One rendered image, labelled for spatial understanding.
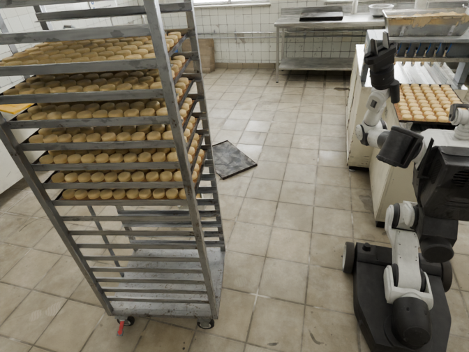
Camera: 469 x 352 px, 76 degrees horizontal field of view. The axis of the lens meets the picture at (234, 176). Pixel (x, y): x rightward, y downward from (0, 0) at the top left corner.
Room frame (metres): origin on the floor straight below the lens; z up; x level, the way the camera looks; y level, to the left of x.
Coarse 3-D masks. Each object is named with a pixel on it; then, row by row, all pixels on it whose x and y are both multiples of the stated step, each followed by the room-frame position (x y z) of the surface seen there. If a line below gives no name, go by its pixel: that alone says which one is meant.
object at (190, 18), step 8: (184, 0) 1.32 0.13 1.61; (192, 0) 1.34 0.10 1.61; (192, 16) 1.32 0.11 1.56; (192, 24) 1.32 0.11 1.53; (192, 40) 1.32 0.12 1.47; (192, 48) 1.32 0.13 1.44; (200, 64) 1.33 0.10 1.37; (200, 72) 1.32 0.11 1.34; (200, 88) 1.32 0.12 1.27; (200, 104) 1.32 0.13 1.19; (208, 120) 1.34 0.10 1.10; (208, 128) 1.32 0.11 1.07; (208, 144) 1.32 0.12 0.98; (216, 184) 1.33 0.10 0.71; (216, 192) 1.32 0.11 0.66; (216, 208) 1.32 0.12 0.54; (224, 240) 1.34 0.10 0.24; (224, 248) 1.32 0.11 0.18
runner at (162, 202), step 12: (60, 204) 0.97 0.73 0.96; (72, 204) 0.97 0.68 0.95; (84, 204) 0.96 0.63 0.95; (96, 204) 0.95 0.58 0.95; (108, 204) 0.95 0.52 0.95; (120, 204) 0.94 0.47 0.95; (132, 204) 0.93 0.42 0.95; (144, 204) 0.93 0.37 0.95; (156, 204) 0.92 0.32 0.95; (168, 204) 0.92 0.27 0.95; (180, 204) 0.91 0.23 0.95
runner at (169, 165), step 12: (36, 168) 0.97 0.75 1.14; (48, 168) 0.97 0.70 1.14; (60, 168) 0.96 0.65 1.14; (72, 168) 0.96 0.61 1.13; (84, 168) 0.95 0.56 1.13; (96, 168) 0.94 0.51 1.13; (108, 168) 0.94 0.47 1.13; (120, 168) 0.93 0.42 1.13; (132, 168) 0.93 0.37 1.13; (144, 168) 0.92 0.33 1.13; (156, 168) 0.92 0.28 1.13; (168, 168) 0.91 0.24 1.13
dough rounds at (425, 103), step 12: (408, 96) 1.80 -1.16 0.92; (420, 96) 1.79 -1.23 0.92; (432, 96) 1.77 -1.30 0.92; (444, 96) 1.76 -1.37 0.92; (456, 96) 1.75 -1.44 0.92; (396, 108) 1.69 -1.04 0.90; (408, 108) 1.67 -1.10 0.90; (420, 108) 1.66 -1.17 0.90; (432, 108) 1.64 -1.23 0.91; (444, 108) 1.62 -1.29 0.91; (420, 120) 1.50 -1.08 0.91; (432, 120) 1.48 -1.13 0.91; (444, 120) 1.46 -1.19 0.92
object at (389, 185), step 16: (384, 112) 2.09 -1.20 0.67; (416, 128) 1.54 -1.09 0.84; (432, 128) 1.52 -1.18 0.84; (448, 128) 1.50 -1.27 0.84; (384, 176) 1.61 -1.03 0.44; (400, 176) 1.51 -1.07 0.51; (384, 192) 1.53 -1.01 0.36; (400, 192) 1.50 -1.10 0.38; (384, 208) 1.52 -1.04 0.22; (384, 224) 1.53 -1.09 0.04
